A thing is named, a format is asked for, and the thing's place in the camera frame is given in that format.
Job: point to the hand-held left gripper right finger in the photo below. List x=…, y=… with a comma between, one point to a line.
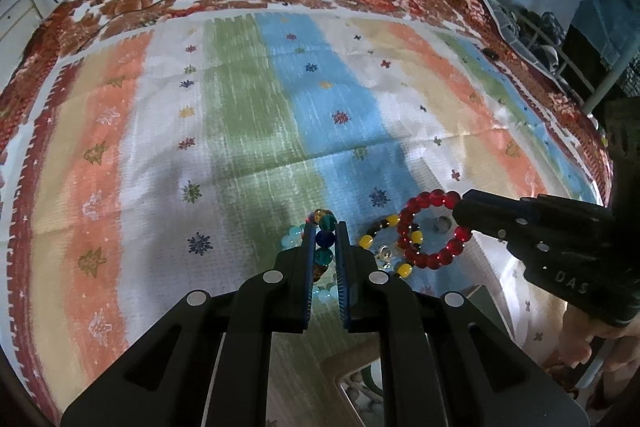
x=343, y=292

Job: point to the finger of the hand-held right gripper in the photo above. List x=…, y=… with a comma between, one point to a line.
x=482, y=222
x=492, y=202

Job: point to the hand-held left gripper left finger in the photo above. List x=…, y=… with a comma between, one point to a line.
x=307, y=297

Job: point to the beige jewelry box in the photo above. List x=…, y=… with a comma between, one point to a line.
x=332, y=359

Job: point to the person's right hand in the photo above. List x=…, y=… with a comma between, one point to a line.
x=582, y=339

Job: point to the small silver earring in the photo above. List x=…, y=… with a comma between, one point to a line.
x=385, y=253

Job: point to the dark green box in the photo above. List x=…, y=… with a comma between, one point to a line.
x=475, y=302

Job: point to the small black object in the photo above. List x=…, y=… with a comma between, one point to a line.
x=490, y=54

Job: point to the blue metal rack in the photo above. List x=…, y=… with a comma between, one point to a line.
x=575, y=72

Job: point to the dark patterned clothing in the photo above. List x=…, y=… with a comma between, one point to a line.
x=540, y=37

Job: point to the striped printed cloth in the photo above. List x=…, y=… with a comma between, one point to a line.
x=240, y=132

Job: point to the white cabinet door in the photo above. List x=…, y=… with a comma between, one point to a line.
x=20, y=19

